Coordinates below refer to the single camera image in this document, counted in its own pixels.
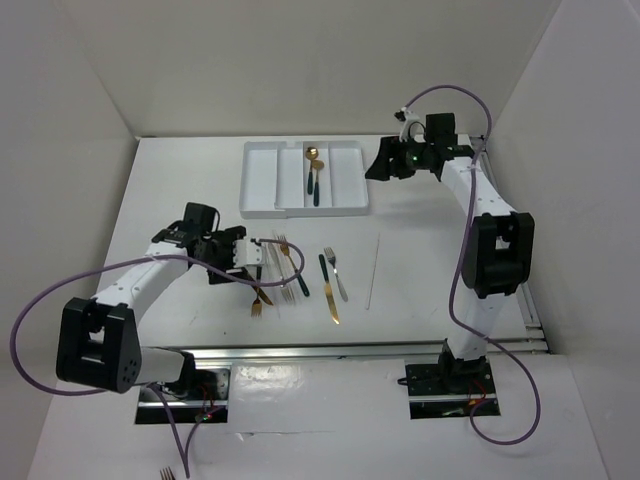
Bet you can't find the white compartment cutlery tray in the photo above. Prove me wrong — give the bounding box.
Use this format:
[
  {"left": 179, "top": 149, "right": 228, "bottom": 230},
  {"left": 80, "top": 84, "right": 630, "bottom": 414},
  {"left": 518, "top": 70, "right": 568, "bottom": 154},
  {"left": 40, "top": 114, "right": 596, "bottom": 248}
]
[{"left": 239, "top": 140, "right": 369, "bottom": 219}]

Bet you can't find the gold fork green handle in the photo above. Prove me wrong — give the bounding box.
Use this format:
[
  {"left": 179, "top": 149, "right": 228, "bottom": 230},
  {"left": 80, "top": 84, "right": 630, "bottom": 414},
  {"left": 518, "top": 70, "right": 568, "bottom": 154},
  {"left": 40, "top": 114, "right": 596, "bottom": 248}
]
[
  {"left": 276, "top": 235, "right": 310, "bottom": 297},
  {"left": 251, "top": 266, "right": 262, "bottom": 318}
]

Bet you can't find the purple cable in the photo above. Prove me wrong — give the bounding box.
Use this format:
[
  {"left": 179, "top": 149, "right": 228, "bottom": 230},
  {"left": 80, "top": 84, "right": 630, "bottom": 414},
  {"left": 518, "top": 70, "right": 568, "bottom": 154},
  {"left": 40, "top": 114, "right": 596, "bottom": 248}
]
[
  {"left": 9, "top": 241, "right": 306, "bottom": 479},
  {"left": 405, "top": 85, "right": 544, "bottom": 446}
]

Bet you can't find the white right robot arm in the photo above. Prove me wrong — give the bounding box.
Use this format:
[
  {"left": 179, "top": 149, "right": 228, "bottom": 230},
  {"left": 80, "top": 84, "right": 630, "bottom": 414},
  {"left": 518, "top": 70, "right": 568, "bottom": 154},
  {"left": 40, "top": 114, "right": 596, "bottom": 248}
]
[{"left": 365, "top": 108, "right": 535, "bottom": 393}]

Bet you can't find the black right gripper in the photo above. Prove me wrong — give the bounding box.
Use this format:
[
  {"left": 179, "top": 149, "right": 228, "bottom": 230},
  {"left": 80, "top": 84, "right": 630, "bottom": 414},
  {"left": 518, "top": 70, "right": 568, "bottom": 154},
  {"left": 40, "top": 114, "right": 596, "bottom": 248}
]
[{"left": 365, "top": 135, "right": 434, "bottom": 181}]

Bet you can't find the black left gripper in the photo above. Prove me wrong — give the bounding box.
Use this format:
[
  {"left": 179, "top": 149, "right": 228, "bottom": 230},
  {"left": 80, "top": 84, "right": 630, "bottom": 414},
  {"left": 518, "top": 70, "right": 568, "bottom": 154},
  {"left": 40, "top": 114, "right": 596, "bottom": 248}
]
[{"left": 197, "top": 225, "right": 247, "bottom": 284}]

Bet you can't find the gold knife green handle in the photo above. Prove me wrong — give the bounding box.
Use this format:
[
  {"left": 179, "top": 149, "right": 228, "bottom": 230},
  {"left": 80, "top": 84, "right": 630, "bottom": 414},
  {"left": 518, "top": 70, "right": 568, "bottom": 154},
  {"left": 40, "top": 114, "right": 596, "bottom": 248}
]
[
  {"left": 318, "top": 254, "right": 340, "bottom": 325},
  {"left": 246, "top": 272, "right": 273, "bottom": 306}
]

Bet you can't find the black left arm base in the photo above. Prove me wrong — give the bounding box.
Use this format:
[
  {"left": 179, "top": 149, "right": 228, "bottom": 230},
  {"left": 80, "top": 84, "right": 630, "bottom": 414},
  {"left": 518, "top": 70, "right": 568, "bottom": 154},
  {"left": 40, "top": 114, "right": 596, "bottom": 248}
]
[{"left": 138, "top": 348, "right": 230, "bottom": 404}]

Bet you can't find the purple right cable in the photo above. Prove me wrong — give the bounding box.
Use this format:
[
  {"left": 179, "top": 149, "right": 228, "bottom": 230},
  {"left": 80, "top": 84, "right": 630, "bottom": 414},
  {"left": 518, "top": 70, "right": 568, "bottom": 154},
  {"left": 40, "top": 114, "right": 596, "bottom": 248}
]
[{"left": 405, "top": 85, "right": 544, "bottom": 446}]

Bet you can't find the silver fork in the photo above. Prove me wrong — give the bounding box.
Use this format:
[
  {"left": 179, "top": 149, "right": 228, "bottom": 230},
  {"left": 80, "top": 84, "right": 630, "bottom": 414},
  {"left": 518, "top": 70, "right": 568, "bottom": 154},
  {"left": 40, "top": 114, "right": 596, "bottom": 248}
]
[
  {"left": 324, "top": 247, "right": 349, "bottom": 302},
  {"left": 280, "top": 285, "right": 295, "bottom": 304}
]

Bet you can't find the aluminium rail front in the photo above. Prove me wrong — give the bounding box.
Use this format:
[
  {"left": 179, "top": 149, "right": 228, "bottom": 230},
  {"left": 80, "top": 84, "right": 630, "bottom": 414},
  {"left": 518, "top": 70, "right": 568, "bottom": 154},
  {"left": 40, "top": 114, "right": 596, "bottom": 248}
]
[{"left": 139, "top": 340, "right": 549, "bottom": 366}]

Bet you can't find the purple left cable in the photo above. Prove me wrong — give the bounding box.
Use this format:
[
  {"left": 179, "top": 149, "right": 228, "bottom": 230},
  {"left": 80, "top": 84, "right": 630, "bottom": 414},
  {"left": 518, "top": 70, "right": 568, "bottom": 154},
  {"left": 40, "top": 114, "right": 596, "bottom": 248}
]
[{"left": 9, "top": 241, "right": 306, "bottom": 479}]

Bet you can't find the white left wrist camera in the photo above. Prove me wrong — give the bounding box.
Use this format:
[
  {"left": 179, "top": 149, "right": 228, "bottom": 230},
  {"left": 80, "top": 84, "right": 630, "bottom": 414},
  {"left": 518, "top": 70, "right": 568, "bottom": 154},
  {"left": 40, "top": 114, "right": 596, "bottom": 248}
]
[{"left": 233, "top": 238, "right": 266, "bottom": 268}]

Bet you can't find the white chopstick right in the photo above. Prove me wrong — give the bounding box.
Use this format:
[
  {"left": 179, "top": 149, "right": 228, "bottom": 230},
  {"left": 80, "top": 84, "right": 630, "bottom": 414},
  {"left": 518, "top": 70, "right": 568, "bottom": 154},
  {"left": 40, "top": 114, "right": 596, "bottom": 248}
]
[{"left": 365, "top": 232, "right": 381, "bottom": 311}]

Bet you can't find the gold spoon green handle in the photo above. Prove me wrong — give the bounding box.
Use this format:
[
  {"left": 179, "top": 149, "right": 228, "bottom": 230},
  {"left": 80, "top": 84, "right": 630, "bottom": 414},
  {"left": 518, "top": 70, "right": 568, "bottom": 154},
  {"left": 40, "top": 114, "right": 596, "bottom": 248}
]
[
  {"left": 305, "top": 146, "right": 319, "bottom": 195},
  {"left": 312, "top": 160, "right": 324, "bottom": 207}
]

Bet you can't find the gold fork bottom edge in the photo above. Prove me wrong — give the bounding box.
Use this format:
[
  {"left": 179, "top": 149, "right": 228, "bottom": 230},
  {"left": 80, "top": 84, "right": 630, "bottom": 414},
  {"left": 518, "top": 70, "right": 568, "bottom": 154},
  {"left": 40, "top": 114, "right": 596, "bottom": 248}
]
[{"left": 160, "top": 467, "right": 176, "bottom": 480}]

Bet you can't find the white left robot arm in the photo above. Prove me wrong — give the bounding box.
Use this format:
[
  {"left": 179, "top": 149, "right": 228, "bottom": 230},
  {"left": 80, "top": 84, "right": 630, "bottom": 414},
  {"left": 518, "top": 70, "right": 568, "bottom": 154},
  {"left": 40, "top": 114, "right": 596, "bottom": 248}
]
[{"left": 56, "top": 203, "right": 264, "bottom": 399}]

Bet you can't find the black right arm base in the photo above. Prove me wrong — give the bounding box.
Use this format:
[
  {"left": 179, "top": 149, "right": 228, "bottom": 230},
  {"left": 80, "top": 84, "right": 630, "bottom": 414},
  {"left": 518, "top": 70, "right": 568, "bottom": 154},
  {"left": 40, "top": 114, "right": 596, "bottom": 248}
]
[{"left": 397, "top": 352, "right": 496, "bottom": 397}]

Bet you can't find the aluminium rail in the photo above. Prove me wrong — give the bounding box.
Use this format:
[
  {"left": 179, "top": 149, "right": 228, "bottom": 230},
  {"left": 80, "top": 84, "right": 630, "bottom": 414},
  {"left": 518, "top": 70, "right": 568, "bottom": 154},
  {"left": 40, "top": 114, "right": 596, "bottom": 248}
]
[
  {"left": 475, "top": 147, "right": 548, "bottom": 350},
  {"left": 139, "top": 340, "right": 549, "bottom": 366}
]

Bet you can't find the aluminium rail right side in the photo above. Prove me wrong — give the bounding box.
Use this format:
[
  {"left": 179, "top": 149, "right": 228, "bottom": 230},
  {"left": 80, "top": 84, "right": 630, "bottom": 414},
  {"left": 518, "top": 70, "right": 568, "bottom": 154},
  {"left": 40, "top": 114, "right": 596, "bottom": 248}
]
[{"left": 475, "top": 147, "right": 548, "bottom": 350}]

